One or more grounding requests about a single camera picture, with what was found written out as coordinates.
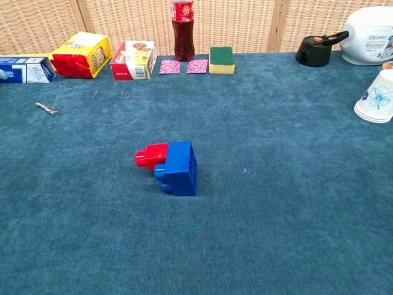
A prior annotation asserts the blue building block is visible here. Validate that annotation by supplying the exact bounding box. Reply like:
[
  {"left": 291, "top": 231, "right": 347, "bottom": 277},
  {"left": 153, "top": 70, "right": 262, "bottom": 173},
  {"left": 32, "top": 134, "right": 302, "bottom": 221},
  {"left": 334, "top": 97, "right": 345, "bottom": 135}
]
[{"left": 152, "top": 141, "right": 200, "bottom": 197}]

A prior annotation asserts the red building block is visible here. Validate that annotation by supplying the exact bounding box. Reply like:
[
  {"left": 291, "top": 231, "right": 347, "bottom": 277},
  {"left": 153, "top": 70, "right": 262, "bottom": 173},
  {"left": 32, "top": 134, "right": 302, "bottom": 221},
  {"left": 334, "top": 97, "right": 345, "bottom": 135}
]
[{"left": 134, "top": 142, "right": 169, "bottom": 171}]

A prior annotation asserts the pink patterned card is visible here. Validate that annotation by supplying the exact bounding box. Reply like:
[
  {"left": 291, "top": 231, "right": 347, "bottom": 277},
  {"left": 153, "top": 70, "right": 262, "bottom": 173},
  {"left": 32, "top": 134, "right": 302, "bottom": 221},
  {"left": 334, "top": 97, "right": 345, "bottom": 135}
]
[
  {"left": 185, "top": 59, "right": 209, "bottom": 74},
  {"left": 158, "top": 59, "right": 182, "bottom": 75}
]

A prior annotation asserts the green yellow sponge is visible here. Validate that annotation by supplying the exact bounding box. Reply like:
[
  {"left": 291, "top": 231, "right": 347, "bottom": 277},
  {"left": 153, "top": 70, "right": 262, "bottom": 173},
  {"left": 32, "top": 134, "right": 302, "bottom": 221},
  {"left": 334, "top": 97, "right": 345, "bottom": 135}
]
[{"left": 208, "top": 46, "right": 236, "bottom": 75}]

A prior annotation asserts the teal table cloth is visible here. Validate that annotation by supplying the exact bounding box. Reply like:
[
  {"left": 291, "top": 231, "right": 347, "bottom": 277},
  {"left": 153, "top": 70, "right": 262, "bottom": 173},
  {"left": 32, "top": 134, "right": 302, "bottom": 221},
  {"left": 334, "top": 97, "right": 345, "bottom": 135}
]
[{"left": 0, "top": 50, "right": 393, "bottom": 295}]

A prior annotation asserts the red white cookie box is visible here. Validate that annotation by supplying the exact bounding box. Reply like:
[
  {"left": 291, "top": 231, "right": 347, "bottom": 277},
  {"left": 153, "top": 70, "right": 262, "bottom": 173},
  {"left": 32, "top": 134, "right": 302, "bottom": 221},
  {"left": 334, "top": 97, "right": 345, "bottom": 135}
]
[{"left": 109, "top": 40, "right": 158, "bottom": 81}]

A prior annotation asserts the cola bottle with red cap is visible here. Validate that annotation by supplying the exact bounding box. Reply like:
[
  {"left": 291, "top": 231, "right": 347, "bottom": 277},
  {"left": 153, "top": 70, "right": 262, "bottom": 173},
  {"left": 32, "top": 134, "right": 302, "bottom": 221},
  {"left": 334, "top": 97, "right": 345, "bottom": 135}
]
[{"left": 170, "top": 0, "right": 196, "bottom": 63}]

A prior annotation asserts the wicker folding screen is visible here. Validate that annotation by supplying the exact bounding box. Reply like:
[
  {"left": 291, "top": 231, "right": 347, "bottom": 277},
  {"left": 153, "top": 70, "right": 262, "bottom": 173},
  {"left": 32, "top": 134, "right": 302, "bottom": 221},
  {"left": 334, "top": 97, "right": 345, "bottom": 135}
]
[{"left": 0, "top": 0, "right": 393, "bottom": 56}]

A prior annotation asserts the yellow red snack bag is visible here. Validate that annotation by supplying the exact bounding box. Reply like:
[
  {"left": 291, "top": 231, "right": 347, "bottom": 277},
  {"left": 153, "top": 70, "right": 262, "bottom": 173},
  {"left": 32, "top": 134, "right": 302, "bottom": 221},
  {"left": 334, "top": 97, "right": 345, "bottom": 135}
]
[{"left": 50, "top": 31, "right": 114, "bottom": 79}]

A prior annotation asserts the metal drill bit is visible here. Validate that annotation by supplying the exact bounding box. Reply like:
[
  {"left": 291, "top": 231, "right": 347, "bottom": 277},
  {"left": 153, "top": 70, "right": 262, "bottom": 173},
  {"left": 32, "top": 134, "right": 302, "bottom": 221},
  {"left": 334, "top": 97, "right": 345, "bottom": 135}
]
[{"left": 35, "top": 102, "right": 60, "bottom": 118}]

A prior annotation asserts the blue white toothpaste box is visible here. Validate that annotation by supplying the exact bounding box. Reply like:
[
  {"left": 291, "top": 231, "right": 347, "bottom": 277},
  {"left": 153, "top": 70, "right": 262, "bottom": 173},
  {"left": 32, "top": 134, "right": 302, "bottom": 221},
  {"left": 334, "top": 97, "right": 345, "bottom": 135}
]
[{"left": 0, "top": 55, "right": 58, "bottom": 84}]

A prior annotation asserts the white flower paper cup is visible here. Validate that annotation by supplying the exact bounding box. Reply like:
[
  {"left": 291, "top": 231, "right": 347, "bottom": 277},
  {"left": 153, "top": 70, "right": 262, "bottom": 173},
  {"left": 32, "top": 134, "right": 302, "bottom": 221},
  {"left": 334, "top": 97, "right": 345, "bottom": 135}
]
[{"left": 353, "top": 69, "right": 393, "bottom": 124}]

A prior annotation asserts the white rice cooker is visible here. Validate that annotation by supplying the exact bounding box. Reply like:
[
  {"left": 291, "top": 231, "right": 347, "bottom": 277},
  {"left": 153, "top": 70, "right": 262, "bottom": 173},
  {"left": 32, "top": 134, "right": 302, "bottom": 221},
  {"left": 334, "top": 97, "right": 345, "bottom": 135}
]
[{"left": 339, "top": 6, "right": 393, "bottom": 66}]

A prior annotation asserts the black bottle lid with handle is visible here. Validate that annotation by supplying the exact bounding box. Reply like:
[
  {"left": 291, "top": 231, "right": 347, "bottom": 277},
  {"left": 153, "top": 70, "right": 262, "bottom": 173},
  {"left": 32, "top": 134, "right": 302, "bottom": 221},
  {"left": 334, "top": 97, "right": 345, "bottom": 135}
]
[{"left": 295, "top": 30, "right": 350, "bottom": 68}]

